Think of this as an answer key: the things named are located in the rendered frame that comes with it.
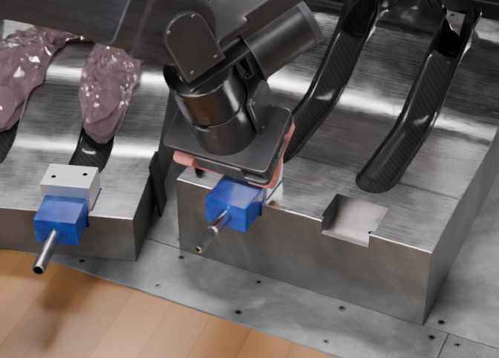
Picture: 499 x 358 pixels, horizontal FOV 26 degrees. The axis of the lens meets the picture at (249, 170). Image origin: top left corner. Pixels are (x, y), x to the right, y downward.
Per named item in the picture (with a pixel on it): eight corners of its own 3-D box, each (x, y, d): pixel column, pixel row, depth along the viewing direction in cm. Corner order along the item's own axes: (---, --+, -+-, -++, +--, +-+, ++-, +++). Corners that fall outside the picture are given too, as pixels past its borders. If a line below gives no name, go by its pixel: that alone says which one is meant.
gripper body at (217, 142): (194, 93, 100) (173, 50, 93) (296, 119, 96) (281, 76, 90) (166, 153, 97) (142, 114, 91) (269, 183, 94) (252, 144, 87)
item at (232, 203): (222, 280, 97) (222, 234, 94) (174, 264, 99) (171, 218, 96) (281, 200, 107) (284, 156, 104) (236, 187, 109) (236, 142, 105)
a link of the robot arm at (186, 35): (286, 12, 94) (235, -97, 86) (336, 57, 88) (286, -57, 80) (177, 88, 93) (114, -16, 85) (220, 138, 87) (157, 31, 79)
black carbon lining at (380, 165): (389, 215, 104) (397, 133, 99) (239, 173, 110) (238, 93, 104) (486, 53, 130) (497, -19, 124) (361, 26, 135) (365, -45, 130)
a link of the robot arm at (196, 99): (235, 53, 93) (217, 7, 87) (272, 96, 90) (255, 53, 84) (169, 98, 92) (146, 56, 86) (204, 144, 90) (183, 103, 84)
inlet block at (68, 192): (67, 294, 101) (61, 250, 98) (15, 289, 102) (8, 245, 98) (102, 209, 112) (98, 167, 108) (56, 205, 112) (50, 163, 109)
